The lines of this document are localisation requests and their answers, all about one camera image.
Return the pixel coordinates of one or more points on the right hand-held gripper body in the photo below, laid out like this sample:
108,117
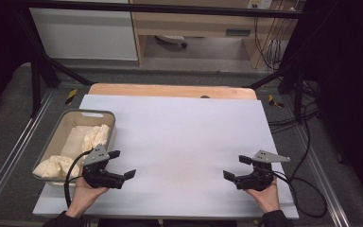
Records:
258,178

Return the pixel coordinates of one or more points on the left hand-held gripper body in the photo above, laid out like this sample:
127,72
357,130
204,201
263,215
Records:
101,179

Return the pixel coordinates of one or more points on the cream sweatshirt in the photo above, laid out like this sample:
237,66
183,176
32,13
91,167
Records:
96,137

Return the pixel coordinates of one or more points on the beige plastic bin grey rim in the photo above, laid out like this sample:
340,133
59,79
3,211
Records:
63,126

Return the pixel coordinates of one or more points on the person's right hand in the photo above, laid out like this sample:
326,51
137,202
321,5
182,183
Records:
268,198

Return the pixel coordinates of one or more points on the person's left hand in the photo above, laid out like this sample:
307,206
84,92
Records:
83,198

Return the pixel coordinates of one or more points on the wooden table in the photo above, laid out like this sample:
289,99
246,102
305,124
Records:
170,90

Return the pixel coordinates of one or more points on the white cabinet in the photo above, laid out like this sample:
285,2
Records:
85,34

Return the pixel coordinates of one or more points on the white chair base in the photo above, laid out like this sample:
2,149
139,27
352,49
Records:
171,39

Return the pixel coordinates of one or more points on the black curtain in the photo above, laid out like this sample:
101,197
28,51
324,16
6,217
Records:
0,47
349,78

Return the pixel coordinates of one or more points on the light wooden desk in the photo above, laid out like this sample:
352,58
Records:
189,23

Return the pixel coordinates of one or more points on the white power strip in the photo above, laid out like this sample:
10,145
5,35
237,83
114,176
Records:
260,3

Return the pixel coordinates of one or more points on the aluminium rail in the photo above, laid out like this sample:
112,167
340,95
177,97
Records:
15,151
323,176

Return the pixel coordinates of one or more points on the black metal frame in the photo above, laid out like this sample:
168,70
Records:
157,8

